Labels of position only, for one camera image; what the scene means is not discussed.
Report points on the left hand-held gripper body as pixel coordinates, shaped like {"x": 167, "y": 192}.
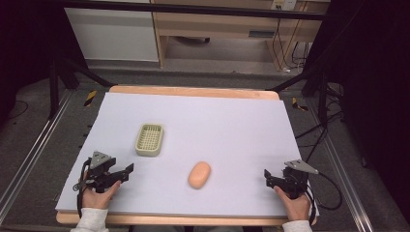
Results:
{"x": 101, "y": 168}

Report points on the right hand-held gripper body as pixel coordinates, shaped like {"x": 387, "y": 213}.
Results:
{"x": 295, "y": 180}

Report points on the person's right hand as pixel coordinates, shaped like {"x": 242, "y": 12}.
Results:
{"x": 296, "y": 208}

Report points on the person's left hand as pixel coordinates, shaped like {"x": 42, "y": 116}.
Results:
{"x": 98, "y": 199}

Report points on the green slotted soap dish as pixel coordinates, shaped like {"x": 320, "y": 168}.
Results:
{"x": 149, "y": 140}

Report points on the orange oval soap bar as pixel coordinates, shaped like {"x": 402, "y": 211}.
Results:
{"x": 199, "y": 175}

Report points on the yellow black floor tape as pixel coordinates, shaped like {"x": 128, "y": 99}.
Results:
{"x": 90, "y": 98}
{"x": 299, "y": 105}

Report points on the white table sheet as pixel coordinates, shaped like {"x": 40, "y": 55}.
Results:
{"x": 206, "y": 129}

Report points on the black metal stand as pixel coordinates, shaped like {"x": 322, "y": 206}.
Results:
{"x": 54, "y": 90}
{"x": 322, "y": 93}

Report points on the wooden table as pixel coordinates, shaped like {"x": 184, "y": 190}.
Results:
{"x": 193, "y": 92}

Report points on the white cabinet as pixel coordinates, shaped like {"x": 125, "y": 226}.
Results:
{"x": 112, "y": 35}

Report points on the light wooden desk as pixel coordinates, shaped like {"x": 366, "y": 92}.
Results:
{"x": 219, "y": 22}

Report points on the metal floor rail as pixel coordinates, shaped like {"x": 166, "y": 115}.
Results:
{"x": 29, "y": 161}
{"x": 345, "y": 183}

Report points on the white wall outlet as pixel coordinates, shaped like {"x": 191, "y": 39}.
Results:
{"x": 283, "y": 4}

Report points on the black metal frame bar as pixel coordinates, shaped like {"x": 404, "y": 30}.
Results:
{"x": 193, "y": 9}

